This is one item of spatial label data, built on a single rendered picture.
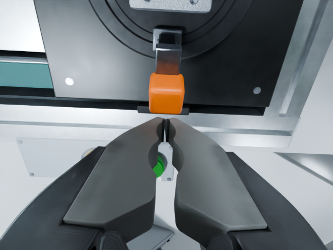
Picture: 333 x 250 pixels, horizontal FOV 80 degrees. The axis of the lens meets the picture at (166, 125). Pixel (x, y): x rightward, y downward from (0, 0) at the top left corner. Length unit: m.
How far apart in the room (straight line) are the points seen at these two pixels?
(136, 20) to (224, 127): 0.16
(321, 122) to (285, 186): 0.16
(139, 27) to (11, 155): 0.39
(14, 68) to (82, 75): 0.09
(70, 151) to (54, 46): 0.13
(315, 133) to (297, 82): 0.21
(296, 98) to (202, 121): 0.11
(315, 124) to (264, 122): 0.19
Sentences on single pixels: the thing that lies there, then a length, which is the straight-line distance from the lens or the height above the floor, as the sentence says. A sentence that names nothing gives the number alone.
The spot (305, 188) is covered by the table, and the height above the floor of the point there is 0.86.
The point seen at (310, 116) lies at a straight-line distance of 0.44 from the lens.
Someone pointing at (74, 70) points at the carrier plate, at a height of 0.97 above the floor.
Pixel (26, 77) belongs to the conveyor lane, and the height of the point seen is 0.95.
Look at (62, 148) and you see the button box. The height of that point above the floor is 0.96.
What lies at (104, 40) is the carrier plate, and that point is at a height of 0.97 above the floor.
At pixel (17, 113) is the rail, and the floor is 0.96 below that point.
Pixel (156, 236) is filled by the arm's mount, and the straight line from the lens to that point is 0.54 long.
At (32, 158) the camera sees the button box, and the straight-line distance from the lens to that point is 0.33.
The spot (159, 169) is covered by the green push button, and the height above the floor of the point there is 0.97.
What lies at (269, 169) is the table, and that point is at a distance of 0.48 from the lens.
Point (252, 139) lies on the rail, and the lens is 0.28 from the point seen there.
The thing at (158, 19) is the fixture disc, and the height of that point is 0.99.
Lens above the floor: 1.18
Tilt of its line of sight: 61 degrees down
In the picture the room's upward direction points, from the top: 179 degrees clockwise
